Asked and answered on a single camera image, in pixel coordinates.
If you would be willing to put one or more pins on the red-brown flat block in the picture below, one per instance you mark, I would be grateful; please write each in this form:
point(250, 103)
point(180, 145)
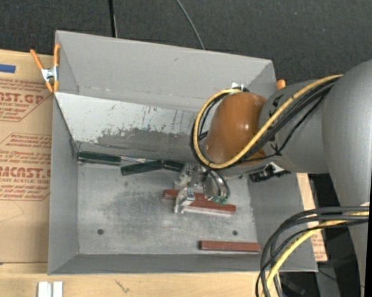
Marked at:
point(230, 246)
point(217, 206)
point(169, 195)

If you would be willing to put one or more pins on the grey metal bin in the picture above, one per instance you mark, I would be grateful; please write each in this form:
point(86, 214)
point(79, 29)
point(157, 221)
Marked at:
point(155, 225)

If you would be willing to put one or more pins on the black cylinder on white bracket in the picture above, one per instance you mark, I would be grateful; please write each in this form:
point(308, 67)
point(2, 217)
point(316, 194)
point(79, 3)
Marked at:
point(263, 175)

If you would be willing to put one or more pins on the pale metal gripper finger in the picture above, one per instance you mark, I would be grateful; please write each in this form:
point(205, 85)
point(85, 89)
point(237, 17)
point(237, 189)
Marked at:
point(180, 204)
point(181, 183)

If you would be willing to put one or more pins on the brown cardboard board, red print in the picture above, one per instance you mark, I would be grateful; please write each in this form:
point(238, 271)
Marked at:
point(20, 152)

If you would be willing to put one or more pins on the dark green flat block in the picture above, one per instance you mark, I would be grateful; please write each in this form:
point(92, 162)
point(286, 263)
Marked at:
point(141, 168)
point(173, 165)
point(99, 158)

